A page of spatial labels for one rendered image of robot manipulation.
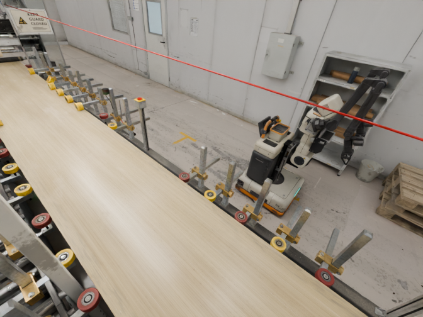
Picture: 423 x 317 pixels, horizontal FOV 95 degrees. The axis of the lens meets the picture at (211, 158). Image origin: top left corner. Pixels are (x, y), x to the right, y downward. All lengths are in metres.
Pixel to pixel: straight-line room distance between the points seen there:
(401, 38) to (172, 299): 3.46
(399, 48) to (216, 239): 3.12
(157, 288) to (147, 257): 0.15
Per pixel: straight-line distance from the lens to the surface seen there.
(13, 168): 1.89
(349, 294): 1.54
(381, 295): 2.62
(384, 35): 3.51
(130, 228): 1.22
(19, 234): 0.85
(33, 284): 1.31
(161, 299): 1.04
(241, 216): 1.24
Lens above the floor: 1.90
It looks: 38 degrees down
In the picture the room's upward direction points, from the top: 7 degrees clockwise
